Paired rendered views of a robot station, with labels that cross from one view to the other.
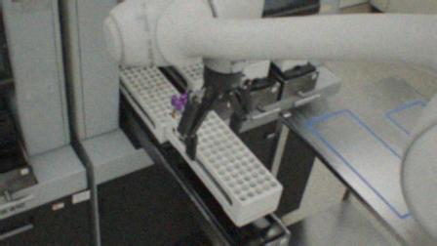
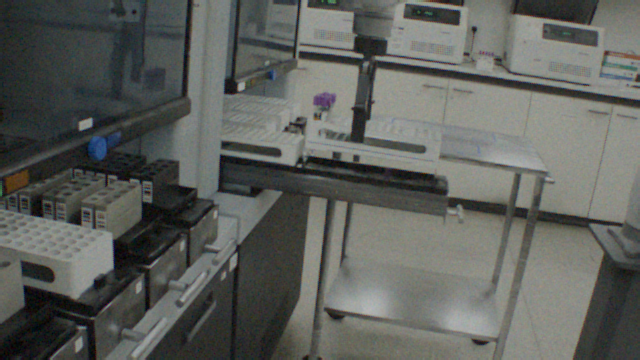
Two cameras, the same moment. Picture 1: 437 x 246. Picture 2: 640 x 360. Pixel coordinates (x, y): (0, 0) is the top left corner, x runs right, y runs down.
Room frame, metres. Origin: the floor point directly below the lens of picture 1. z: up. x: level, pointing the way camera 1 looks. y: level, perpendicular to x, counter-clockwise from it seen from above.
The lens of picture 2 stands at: (-0.08, 0.94, 1.18)
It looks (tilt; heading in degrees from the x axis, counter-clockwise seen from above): 17 degrees down; 317
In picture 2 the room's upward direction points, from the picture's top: 6 degrees clockwise
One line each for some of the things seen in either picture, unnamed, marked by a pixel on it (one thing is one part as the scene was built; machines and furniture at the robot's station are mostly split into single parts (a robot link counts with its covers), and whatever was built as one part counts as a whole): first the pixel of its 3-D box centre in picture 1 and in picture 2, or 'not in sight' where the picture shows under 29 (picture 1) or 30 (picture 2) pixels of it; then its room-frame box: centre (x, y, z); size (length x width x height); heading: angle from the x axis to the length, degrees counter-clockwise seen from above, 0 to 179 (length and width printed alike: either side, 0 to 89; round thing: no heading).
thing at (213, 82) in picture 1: (220, 82); (369, 57); (0.81, 0.00, 1.07); 0.08 x 0.07 x 0.09; 128
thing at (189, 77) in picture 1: (180, 60); (217, 126); (1.22, 0.11, 0.83); 0.30 x 0.10 x 0.06; 38
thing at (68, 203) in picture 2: not in sight; (81, 205); (0.76, 0.65, 0.85); 0.12 x 0.02 x 0.06; 128
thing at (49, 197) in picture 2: not in sight; (69, 202); (0.78, 0.67, 0.85); 0.12 x 0.02 x 0.06; 128
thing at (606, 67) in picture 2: not in sight; (617, 69); (1.38, -3.06, 1.01); 0.23 x 0.12 x 0.08; 37
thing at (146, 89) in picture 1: (150, 96); (238, 144); (1.04, 0.17, 0.83); 0.30 x 0.10 x 0.06; 38
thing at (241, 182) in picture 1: (219, 158); (373, 139); (0.79, -0.02, 0.89); 0.30 x 0.10 x 0.06; 38
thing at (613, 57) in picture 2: not in sight; (623, 56); (1.36, -3.07, 1.10); 0.24 x 0.13 x 0.10; 36
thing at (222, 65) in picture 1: (225, 50); (372, 24); (0.81, 0.00, 1.15); 0.09 x 0.09 x 0.06
